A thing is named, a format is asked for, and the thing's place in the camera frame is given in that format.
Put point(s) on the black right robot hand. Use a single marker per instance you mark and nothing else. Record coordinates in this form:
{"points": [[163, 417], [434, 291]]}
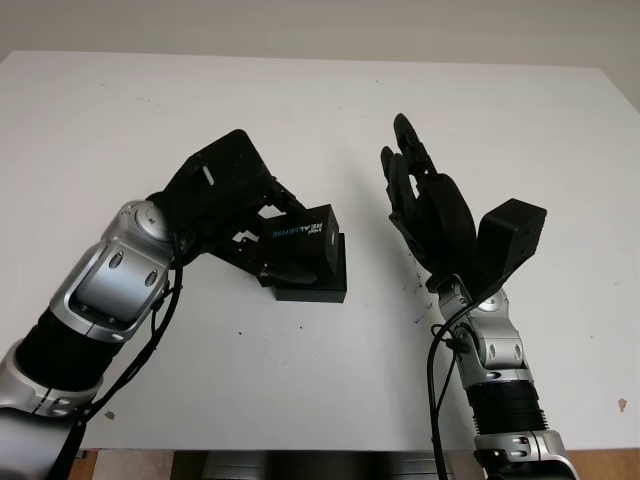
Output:
{"points": [[445, 225]]}

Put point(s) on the black printed box lid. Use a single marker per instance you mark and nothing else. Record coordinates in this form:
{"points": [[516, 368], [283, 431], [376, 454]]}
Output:
{"points": [[300, 240]]}

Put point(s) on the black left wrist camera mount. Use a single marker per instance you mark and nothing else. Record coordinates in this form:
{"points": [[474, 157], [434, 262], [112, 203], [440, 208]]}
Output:
{"points": [[220, 175]]}

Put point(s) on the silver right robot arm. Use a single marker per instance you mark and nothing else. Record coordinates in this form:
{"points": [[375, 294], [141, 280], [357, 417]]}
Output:
{"points": [[500, 380]]}

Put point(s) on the dark grey robot torso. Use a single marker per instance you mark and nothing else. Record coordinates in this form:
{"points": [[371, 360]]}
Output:
{"points": [[310, 465]]}

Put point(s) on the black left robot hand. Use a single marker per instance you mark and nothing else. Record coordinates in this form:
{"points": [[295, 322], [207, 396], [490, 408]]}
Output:
{"points": [[240, 245]]}

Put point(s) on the black camera box base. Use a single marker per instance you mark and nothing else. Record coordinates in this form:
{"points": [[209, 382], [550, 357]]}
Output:
{"points": [[320, 292]]}

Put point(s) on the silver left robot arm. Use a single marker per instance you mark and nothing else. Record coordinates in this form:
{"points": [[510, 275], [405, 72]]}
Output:
{"points": [[100, 290]]}

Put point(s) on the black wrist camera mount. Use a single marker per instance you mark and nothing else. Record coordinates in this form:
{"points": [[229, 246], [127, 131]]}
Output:
{"points": [[515, 235], [220, 175]]}

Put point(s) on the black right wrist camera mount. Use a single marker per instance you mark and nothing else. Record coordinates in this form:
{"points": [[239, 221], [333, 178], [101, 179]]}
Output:
{"points": [[515, 235]]}

